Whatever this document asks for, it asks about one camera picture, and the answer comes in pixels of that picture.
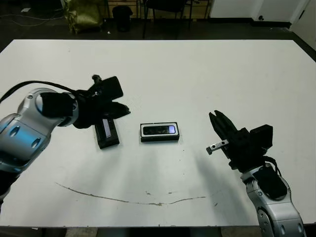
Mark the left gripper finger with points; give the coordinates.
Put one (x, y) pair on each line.
(118, 113)
(119, 106)

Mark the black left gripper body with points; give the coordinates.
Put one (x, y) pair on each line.
(89, 111)

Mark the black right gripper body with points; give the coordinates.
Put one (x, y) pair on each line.
(244, 153)

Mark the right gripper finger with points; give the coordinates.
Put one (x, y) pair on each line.
(227, 126)
(217, 129)

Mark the black box lid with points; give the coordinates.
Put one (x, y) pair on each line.
(108, 138)

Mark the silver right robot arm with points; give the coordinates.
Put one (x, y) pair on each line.
(274, 212)

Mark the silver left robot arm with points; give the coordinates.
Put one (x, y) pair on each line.
(22, 133)

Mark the black box base white inlay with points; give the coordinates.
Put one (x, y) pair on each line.
(159, 138)

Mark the black trash bin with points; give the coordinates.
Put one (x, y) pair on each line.
(122, 18)

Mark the yellow-green bag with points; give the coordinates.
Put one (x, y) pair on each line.
(82, 16)

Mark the black mesh office chair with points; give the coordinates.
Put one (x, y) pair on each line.
(166, 5)

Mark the white paper sheet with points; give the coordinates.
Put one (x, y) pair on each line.
(26, 10)

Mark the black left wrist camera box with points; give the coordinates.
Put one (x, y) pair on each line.
(112, 87)

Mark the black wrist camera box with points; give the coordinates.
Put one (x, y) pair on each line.
(112, 87)
(263, 137)

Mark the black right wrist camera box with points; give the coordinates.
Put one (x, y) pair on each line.
(263, 137)

